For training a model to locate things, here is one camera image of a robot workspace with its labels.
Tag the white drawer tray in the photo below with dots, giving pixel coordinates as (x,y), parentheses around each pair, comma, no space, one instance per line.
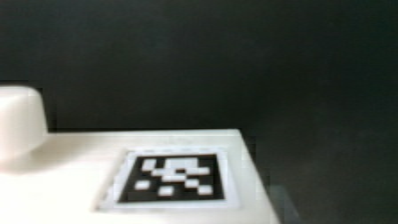
(139,177)

